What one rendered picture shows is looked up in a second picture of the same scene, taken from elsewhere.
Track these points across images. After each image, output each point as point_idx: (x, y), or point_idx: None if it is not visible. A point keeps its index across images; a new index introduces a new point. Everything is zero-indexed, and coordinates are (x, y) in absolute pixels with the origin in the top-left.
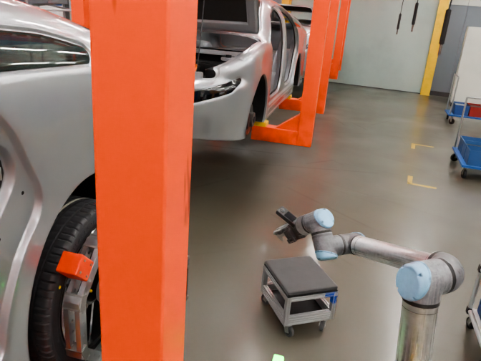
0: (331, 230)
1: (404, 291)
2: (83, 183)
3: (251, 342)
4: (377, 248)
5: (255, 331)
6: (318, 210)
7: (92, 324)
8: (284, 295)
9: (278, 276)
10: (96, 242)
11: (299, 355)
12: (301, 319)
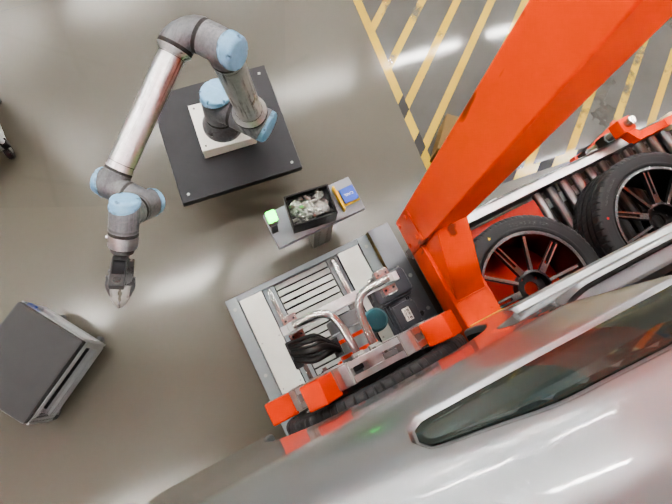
0: None
1: (241, 61)
2: None
3: (144, 369)
4: (145, 127)
5: (123, 379)
6: (124, 208)
7: None
8: (82, 350)
9: (54, 376)
10: (410, 337)
11: (125, 313)
12: (82, 331)
